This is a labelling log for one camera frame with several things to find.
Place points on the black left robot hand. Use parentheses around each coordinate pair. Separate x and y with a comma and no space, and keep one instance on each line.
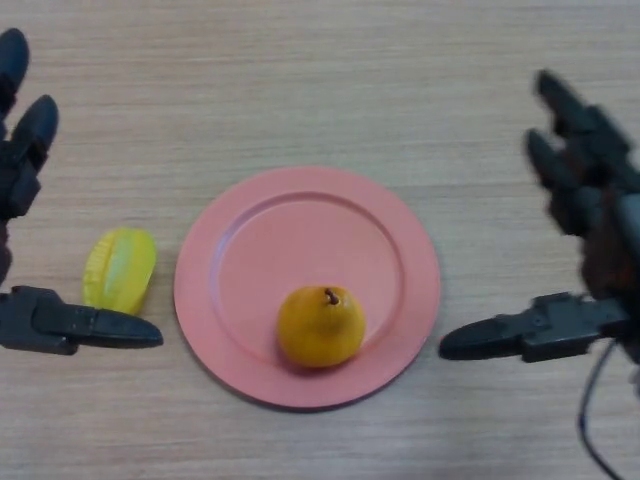
(20,170)

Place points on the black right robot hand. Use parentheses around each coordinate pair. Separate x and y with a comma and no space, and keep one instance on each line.
(605,210)

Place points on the yellow pear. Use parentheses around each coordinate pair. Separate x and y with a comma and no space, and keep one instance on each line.
(320,330)

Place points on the pink round plate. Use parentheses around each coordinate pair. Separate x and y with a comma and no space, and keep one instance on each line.
(300,240)

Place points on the yellow starfruit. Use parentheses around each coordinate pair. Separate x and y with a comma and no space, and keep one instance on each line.
(120,270)

